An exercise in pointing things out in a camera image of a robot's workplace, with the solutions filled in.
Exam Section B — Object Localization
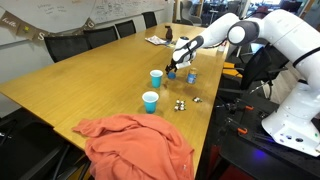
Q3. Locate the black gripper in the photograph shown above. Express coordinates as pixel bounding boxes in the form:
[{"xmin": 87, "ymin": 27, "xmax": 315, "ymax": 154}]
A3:
[{"xmin": 165, "ymin": 59, "xmax": 181, "ymax": 76}]

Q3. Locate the peanut butter jar blue label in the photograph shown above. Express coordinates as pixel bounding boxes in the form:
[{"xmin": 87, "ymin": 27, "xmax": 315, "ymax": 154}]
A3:
[{"xmin": 186, "ymin": 67, "xmax": 198, "ymax": 85}]

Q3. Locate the blue plastic cup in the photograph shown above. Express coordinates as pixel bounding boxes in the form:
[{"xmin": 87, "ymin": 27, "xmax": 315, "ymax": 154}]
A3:
[
  {"xmin": 149, "ymin": 69, "xmax": 164, "ymax": 89},
  {"xmin": 141, "ymin": 91, "xmax": 160, "ymax": 115}
]

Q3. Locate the printed paper leaflet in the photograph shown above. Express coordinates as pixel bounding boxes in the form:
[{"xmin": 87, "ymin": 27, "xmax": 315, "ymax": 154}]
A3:
[{"xmin": 144, "ymin": 35, "xmax": 170, "ymax": 46}]

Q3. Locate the brown bottle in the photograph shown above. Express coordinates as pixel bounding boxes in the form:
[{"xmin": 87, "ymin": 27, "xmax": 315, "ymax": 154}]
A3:
[{"xmin": 165, "ymin": 25, "xmax": 174, "ymax": 42}]

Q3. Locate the black mesh office chair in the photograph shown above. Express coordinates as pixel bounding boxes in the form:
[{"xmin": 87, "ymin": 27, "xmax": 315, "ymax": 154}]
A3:
[
  {"xmin": 43, "ymin": 34, "xmax": 92, "ymax": 64},
  {"xmin": 83, "ymin": 25, "xmax": 119, "ymax": 49},
  {"xmin": 0, "ymin": 133, "xmax": 92, "ymax": 180},
  {"xmin": 0, "ymin": 116, "xmax": 19, "ymax": 146},
  {"xmin": 141, "ymin": 11, "xmax": 158, "ymax": 29},
  {"xmin": 114, "ymin": 19, "xmax": 137, "ymax": 39}
]

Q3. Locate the orange upholstered chair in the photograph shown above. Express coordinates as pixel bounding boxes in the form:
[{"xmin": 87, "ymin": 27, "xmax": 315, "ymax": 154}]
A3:
[{"xmin": 222, "ymin": 61, "xmax": 243, "ymax": 79}]

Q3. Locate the grey highback chair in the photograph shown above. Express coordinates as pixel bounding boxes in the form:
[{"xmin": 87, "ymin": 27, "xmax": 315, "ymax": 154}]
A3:
[{"xmin": 179, "ymin": 0, "xmax": 203, "ymax": 26}]

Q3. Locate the orange cloth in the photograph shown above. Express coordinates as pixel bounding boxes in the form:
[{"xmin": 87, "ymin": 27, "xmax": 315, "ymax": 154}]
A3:
[{"xmin": 71, "ymin": 113, "xmax": 196, "ymax": 180}]

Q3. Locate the black swivel office chair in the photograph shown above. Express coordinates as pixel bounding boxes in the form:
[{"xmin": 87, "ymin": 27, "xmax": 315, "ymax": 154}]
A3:
[{"xmin": 218, "ymin": 46, "xmax": 291, "ymax": 101}]

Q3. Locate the burlap pennant banner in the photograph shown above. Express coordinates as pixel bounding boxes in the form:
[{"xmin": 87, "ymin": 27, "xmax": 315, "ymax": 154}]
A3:
[{"xmin": 0, "ymin": 10, "xmax": 98, "ymax": 43}]

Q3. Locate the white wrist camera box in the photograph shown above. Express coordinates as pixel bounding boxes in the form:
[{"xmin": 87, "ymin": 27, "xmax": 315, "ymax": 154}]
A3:
[{"xmin": 175, "ymin": 59, "xmax": 192, "ymax": 70}]

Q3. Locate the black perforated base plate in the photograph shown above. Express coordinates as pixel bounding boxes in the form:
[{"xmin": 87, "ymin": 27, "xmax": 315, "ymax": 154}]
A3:
[{"xmin": 199, "ymin": 96, "xmax": 320, "ymax": 180}]

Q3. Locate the white wall whiteboard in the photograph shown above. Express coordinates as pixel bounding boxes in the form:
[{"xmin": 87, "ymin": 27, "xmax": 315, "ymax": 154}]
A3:
[{"xmin": 0, "ymin": 0, "xmax": 171, "ymax": 46}]

